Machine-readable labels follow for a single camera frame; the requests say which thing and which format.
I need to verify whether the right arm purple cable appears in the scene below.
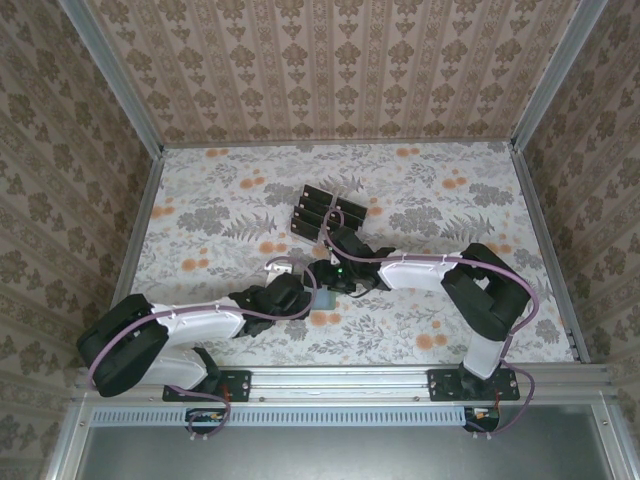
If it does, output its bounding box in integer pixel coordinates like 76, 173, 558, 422
322, 208, 541, 442

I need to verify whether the black slotted rack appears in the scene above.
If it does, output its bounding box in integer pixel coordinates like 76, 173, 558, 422
288, 182, 368, 245

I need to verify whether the floral patterned tablecloth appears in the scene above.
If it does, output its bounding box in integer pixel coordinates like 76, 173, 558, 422
107, 141, 576, 369

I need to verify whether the slotted grey cable duct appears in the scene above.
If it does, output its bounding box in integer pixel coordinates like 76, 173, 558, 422
92, 407, 609, 427

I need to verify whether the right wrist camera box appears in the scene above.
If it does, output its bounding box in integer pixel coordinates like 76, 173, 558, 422
327, 228, 374, 262

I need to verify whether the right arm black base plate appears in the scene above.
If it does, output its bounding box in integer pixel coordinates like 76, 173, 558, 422
427, 368, 519, 402

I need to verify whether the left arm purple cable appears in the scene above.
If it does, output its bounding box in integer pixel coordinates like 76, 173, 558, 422
87, 255, 314, 442

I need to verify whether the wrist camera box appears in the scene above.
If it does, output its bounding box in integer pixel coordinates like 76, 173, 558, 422
267, 273, 307, 306
327, 228, 374, 262

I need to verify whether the aluminium side rail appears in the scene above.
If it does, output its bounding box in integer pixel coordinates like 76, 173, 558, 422
509, 144, 591, 364
97, 147, 166, 369

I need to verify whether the aluminium mounting rail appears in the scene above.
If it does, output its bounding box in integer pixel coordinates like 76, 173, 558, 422
74, 364, 616, 406

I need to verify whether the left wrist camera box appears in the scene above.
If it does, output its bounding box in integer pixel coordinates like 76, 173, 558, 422
267, 273, 307, 306

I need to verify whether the grey metal panel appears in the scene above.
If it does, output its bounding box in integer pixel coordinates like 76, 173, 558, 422
79, 424, 616, 480

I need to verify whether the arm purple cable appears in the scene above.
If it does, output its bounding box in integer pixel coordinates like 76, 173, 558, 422
87, 255, 314, 442
322, 208, 541, 442

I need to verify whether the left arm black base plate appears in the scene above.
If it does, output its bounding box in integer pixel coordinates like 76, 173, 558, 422
162, 369, 251, 403

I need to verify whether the small wiring connector board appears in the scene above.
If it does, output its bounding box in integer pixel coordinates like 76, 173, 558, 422
464, 405, 501, 426
185, 407, 226, 426

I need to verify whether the aluminium corner post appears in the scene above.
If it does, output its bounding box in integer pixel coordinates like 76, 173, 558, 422
63, 0, 166, 156
510, 0, 596, 151

